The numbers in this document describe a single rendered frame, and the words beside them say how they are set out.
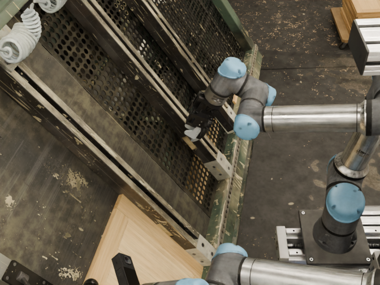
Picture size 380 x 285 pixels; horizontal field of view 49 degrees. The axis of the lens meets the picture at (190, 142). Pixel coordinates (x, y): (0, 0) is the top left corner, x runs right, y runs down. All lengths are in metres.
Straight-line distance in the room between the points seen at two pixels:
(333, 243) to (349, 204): 0.18
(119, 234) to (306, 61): 3.12
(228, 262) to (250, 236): 1.83
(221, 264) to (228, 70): 0.58
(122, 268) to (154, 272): 0.48
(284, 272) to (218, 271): 0.14
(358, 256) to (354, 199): 0.24
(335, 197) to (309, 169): 1.74
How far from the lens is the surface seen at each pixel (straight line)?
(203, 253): 1.60
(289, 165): 3.16
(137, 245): 1.41
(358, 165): 1.46
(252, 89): 1.28
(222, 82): 1.28
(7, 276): 1.08
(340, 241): 1.54
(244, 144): 2.13
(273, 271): 0.92
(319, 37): 4.50
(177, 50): 1.84
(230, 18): 2.55
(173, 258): 1.54
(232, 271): 0.95
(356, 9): 4.19
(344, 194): 1.44
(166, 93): 1.65
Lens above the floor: 2.39
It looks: 46 degrees down
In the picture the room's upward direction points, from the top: 6 degrees counter-clockwise
